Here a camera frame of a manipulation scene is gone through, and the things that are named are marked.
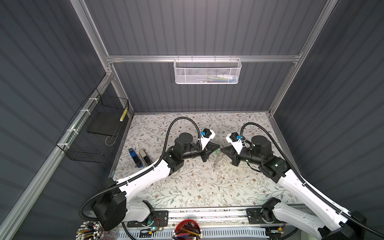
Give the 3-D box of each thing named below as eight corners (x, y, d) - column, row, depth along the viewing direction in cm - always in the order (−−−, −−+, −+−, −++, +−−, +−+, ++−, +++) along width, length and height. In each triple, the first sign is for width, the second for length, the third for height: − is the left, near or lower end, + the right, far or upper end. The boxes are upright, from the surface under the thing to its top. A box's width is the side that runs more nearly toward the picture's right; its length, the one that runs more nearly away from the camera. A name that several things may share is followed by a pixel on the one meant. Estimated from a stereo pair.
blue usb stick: (138, 169, 93) (136, 166, 89) (129, 153, 100) (127, 149, 97) (143, 166, 94) (142, 163, 91) (134, 150, 102) (132, 146, 98)
